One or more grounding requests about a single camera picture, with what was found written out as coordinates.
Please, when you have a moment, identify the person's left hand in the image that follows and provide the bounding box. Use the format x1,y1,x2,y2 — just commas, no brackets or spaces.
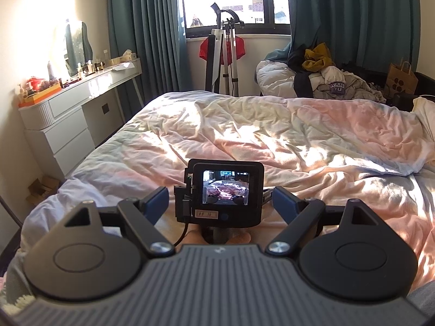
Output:
180,230,251,246

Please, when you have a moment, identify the teal curtain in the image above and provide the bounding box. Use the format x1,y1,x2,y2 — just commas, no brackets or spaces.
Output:
265,0,422,75
107,0,192,119

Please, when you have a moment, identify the white dresser desk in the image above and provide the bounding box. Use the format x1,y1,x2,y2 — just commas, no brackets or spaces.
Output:
19,58,142,180

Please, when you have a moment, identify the brown paper bag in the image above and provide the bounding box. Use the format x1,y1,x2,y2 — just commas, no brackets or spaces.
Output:
384,60,418,98

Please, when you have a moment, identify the pile of clothes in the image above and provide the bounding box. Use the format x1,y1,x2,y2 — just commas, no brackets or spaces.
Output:
256,43,386,103

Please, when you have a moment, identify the white tripod stand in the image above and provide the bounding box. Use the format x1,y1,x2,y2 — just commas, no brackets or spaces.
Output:
205,3,245,97

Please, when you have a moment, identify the teal left curtain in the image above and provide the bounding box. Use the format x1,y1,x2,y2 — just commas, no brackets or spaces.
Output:
107,0,192,119

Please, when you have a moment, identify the window frame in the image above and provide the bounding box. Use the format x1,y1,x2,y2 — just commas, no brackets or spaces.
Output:
181,0,290,38

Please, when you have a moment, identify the pastel duvet cover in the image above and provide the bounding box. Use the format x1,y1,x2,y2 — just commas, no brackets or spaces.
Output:
1,91,434,304

